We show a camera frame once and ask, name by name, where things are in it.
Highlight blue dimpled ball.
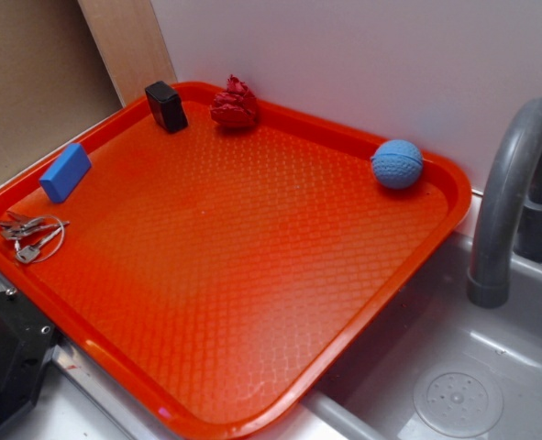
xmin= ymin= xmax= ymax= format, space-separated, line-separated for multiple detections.
xmin=371 ymin=139 xmax=424 ymax=190

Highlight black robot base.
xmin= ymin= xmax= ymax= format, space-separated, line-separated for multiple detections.
xmin=0 ymin=290 xmax=58 ymax=433

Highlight brown cardboard panel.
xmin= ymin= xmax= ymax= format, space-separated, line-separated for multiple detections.
xmin=0 ymin=1 xmax=121 ymax=185

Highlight grey plastic faucet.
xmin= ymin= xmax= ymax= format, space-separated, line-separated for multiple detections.
xmin=467 ymin=97 xmax=542 ymax=308

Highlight grey plastic sink basin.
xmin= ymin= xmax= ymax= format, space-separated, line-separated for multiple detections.
xmin=297 ymin=228 xmax=542 ymax=440

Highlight wooden plank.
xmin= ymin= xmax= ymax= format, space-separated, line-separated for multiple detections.
xmin=78 ymin=0 xmax=177 ymax=105

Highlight silver keys on ring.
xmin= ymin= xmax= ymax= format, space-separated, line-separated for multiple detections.
xmin=0 ymin=211 xmax=71 ymax=265

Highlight orange plastic tray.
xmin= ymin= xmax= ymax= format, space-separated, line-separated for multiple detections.
xmin=0 ymin=82 xmax=471 ymax=439

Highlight blue rectangular block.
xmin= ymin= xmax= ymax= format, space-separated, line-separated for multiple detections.
xmin=39 ymin=143 xmax=92 ymax=204

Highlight crumpled red paper ball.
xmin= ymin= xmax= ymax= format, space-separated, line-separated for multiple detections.
xmin=210 ymin=75 xmax=258 ymax=128

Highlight black box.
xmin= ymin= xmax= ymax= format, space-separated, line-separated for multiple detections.
xmin=145 ymin=81 xmax=189 ymax=133

